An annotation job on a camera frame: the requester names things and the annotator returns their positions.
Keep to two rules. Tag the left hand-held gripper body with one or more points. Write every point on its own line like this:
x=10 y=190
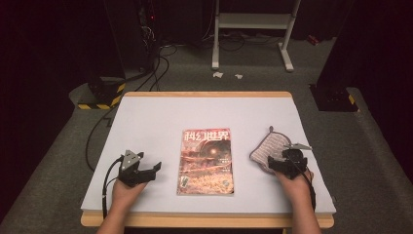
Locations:
x=134 y=177

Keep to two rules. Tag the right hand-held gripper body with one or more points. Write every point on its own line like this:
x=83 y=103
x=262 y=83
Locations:
x=293 y=164

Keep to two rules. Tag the striped purple white cloth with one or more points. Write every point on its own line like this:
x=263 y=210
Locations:
x=268 y=149

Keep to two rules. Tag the magazine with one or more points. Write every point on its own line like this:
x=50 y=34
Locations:
x=206 y=162

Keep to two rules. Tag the person's left hand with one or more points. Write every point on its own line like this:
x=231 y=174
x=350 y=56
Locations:
x=126 y=196

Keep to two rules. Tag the person's right hand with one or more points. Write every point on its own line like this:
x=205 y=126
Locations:
x=293 y=190

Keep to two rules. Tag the black stand base striped edge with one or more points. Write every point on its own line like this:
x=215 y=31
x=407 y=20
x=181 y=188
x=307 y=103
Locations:
x=334 y=99
x=104 y=96

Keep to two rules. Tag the crumpled white paper scrap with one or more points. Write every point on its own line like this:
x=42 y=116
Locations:
x=217 y=74
x=238 y=76

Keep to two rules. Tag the wooden table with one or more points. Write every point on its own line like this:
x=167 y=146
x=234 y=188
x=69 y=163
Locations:
x=207 y=94

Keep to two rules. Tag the small red object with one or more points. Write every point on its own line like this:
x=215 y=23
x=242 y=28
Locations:
x=312 y=39

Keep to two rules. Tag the dark equipment rack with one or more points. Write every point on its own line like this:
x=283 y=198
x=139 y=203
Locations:
x=147 y=29

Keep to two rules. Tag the white metal stand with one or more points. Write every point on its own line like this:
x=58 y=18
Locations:
x=253 y=21

